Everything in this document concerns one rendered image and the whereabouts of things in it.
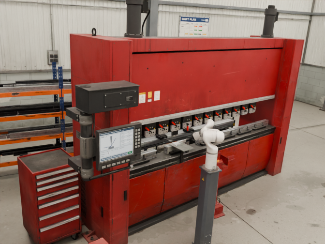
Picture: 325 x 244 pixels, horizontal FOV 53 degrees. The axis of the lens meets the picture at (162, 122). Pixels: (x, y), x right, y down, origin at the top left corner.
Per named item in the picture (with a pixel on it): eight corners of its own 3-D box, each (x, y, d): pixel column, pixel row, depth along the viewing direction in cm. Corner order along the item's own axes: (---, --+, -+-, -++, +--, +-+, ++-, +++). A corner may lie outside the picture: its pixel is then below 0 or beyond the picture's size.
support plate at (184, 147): (183, 151, 395) (184, 150, 394) (169, 144, 414) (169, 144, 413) (194, 148, 406) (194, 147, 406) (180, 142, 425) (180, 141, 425)
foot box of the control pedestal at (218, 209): (214, 219, 436) (215, 211, 432) (202, 209, 456) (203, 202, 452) (225, 215, 446) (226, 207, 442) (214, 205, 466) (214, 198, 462)
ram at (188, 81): (119, 129, 354) (120, 54, 330) (115, 127, 360) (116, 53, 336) (274, 98, 540) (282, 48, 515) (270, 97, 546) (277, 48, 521)
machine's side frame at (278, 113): (273, 176, 566) (296, 39, 495) (233, 159, 627) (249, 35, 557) (281, 172, 581) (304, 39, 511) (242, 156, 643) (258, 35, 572)
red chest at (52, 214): (39, 258, 350) (33, 174, 319) (23, 234, 386) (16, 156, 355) (82, 240, 381) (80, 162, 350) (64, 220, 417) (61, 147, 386)
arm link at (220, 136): (209, 142, 336) (224, 143, 336) (209, 130, 336) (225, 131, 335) (205, 137, 386) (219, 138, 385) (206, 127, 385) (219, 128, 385)
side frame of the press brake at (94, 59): (109, 252, 365) (110, 40, 294) (75, 216, 426) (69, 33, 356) (128, 243, 380) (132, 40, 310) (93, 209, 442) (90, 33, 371)
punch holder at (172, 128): (171, 131, 405) (171, 119, 400) (166, 129, 412) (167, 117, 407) (180, 129, 415) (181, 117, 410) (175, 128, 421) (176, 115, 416)
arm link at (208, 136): (218, 155, 341) (220, 133, 334) (200, 153, 342) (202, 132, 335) (217, 150, 353) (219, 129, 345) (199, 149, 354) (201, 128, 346)
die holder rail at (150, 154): (122, 167, 372) (122, 159, 370) (119, 165, 377) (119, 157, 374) (156, 157, 403) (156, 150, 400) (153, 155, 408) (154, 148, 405)
